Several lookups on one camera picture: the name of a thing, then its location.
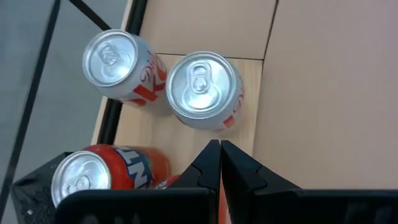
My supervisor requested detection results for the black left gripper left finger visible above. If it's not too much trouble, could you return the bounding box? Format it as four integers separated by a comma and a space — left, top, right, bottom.
54, 139, 221, 224

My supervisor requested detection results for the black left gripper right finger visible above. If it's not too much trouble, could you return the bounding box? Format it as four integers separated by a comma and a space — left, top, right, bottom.
221, 139, 398, 224

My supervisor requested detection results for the red Fanta can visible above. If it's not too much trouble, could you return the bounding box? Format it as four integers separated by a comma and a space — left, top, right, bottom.
50, 143, 171, 208

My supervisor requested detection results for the silver Diet Coke can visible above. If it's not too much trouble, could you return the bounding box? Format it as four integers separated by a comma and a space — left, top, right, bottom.
81, 29, 169, 108
165, 51, 245, 131

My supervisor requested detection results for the black perforated box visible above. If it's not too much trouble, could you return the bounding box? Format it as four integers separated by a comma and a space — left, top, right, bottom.
11, 151, 74, 224

